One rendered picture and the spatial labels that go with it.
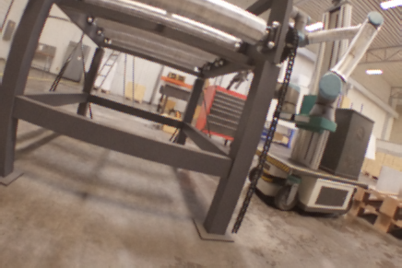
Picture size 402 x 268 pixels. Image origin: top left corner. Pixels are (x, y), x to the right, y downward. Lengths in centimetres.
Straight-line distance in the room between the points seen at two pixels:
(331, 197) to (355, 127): 56
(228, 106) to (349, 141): 232
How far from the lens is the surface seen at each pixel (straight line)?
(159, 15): 110
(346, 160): 184
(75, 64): 1151
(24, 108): 89
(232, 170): 86
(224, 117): 363
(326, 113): 154
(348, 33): 175
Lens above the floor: 48
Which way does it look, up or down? 2 degrees down
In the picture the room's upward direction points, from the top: 17 degrees clockwise
